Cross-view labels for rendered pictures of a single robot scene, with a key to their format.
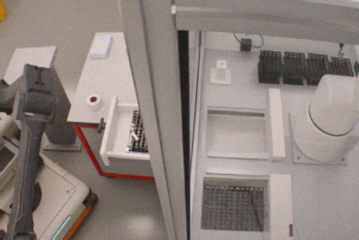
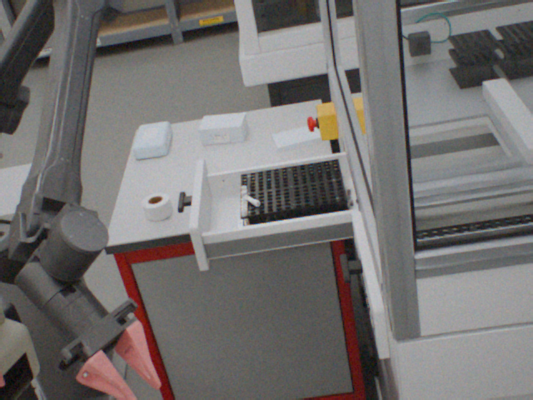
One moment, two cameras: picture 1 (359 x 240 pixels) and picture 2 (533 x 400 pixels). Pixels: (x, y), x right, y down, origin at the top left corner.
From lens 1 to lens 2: 0.76 m
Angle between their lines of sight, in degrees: 25
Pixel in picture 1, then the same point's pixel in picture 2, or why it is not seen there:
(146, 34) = not seen: outside the picture
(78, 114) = (127, 232)
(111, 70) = (180, 167)
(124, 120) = (224, 204)
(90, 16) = (107, 187)
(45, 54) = not seen: hidden behind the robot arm
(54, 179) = not seen: outside the picture
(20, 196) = (57, 118)
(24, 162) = (67, 56)
